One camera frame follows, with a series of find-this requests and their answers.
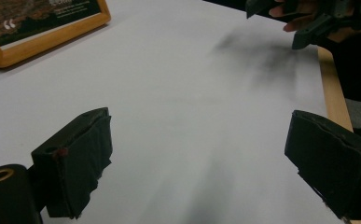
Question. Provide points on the white table mat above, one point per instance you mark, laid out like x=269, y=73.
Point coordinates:
x=184, y=124

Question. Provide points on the wooden picture frame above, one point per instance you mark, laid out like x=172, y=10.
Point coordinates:
x=29, y=49

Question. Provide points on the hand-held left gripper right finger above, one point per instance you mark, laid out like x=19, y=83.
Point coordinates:
x=333, y=158

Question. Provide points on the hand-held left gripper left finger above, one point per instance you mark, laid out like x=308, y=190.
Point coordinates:
x=72, y=155

